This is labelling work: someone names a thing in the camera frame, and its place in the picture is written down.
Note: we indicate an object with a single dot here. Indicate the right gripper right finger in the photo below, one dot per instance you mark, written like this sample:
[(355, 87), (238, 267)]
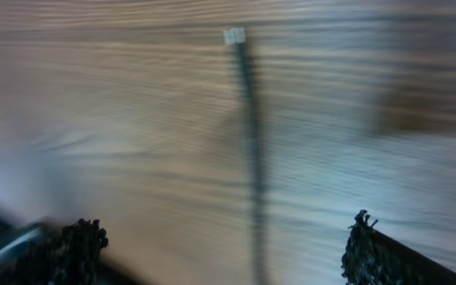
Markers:
[(373, 258)]

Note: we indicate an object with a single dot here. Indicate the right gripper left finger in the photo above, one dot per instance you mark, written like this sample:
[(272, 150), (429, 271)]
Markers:
[(69, 257)]

